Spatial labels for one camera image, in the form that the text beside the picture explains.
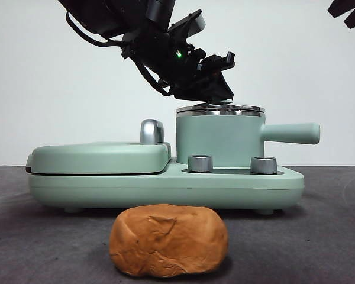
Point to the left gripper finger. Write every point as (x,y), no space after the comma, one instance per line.
(195,93)
(223,87)

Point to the glass lid with green knob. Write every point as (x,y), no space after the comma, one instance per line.
(248,108)

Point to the brown potato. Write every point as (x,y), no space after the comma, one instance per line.
(168,236)

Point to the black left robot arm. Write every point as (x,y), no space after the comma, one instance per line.
(154,50)

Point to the mint green steamer pot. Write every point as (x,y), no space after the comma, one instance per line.
(219,139)

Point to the silver control knob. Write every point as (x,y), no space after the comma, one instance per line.
(200,163)
(264,165)

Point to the mint green breakfast machine base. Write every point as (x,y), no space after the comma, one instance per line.
(165,189)

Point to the mint green griddle cover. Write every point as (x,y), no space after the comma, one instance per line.
(91,156)

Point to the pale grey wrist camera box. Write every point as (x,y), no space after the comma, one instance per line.
(195,25)

